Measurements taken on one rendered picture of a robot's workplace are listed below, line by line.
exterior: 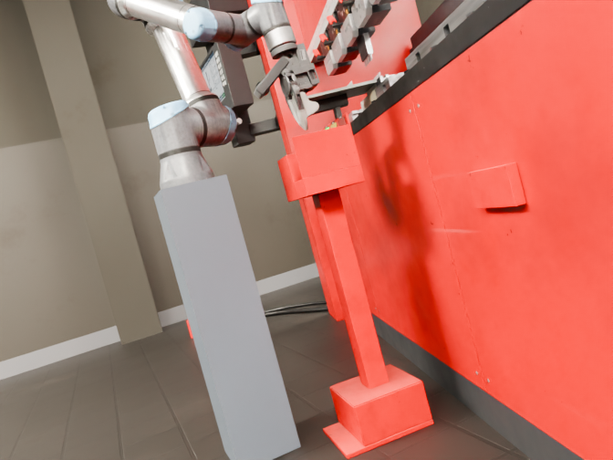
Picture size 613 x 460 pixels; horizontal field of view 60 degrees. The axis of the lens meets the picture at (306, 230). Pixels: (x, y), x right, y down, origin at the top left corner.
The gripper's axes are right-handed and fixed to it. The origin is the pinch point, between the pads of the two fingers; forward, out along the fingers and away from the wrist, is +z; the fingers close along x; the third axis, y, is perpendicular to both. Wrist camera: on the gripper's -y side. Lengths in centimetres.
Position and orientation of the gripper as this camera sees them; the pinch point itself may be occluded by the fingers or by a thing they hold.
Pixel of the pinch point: (302, 126)
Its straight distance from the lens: 139.7
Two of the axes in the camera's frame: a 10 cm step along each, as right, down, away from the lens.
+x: -2.7, 0.2, 9.6
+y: 9.0, -3.4, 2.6
